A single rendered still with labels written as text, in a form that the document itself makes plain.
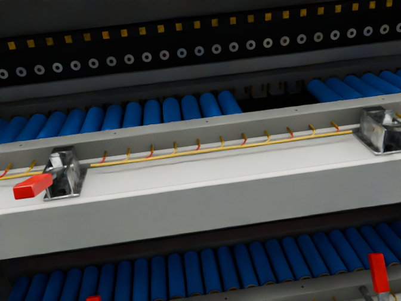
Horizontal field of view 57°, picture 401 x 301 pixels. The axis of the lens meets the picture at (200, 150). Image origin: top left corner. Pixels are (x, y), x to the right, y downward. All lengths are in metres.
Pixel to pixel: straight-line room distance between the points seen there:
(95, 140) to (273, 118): 0.16
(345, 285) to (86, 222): 0.27
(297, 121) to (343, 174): 0.06
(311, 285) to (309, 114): 0.19
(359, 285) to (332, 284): 0.03
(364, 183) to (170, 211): 0.16
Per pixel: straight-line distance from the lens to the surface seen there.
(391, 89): 0.42
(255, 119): 0.33
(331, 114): 0.35
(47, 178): 0.27
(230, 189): 0.29
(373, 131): 0.34
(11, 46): 0.47
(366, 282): 0.45
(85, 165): 0.34
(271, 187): 0.30
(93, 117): 0.39
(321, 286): 0.43
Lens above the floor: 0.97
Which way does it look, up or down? 11 degrees down
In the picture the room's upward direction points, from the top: 7 degrees counter-clockwise
